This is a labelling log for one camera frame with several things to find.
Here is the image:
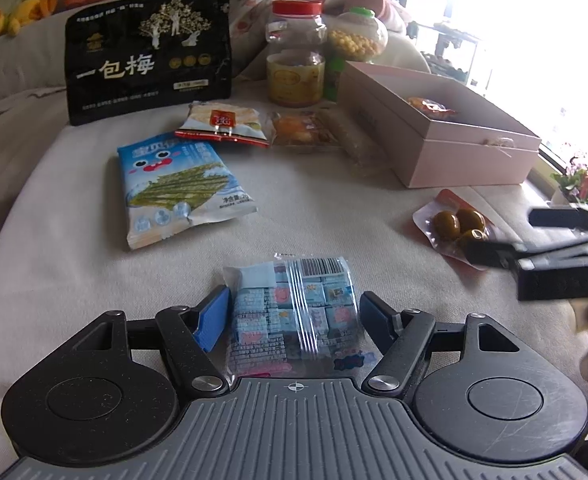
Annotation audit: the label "blue seaweed snack bag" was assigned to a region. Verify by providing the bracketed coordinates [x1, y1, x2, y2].
[117, 132, 258, 251]

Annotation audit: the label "green-lid clear plastic jar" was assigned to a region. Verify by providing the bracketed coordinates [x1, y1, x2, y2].
[324, 7, 389, 101]

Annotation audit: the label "beige sofa backrest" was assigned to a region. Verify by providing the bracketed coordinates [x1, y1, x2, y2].
[0, 7, 74, 116]

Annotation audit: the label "clear packet of brown balls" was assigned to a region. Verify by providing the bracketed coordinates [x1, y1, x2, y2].
[413, 189, 505, 261]

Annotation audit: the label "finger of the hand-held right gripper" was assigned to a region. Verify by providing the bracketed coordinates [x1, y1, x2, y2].
[528, 203, 588, 231]
[461, 230, 588, 271]

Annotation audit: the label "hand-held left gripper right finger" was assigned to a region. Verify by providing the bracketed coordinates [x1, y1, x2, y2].
[359, 291, 535, 401]

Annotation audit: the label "metal drying rack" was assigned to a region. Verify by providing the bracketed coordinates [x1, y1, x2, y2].
[409, 20, 480, 86]

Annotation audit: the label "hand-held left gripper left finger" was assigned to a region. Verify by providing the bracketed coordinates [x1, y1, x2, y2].
[64, 285, 232, 401]

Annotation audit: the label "red-lid clear plastic jar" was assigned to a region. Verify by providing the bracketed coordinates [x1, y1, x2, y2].
[265, 0, 327, 108]

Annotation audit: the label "white rice cracker packet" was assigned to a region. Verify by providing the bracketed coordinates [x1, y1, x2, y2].
[175, 101, 271, 148]

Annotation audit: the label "small cake packet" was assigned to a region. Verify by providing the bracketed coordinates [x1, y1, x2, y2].
[269, 111, 345, 148]

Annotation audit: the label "potted pink flowers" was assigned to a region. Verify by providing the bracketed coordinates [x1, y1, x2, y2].
[549, 155, 588, 206]

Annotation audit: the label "black plum bag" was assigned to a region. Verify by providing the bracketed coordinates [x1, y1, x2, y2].
[65, 0, 233, 127]

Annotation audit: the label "orange-red egg snack packet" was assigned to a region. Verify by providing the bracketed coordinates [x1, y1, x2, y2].
[406, 96, 459, 121]

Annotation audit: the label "floral blanket pile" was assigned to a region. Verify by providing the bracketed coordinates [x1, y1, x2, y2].
[229, 0, 432, 81]

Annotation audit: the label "clear candy packet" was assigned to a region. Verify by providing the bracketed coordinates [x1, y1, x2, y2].
[222, 255, 379, 378]

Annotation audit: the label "pink cardboard box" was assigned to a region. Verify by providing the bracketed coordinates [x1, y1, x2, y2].
[337, 60, 542, 190]

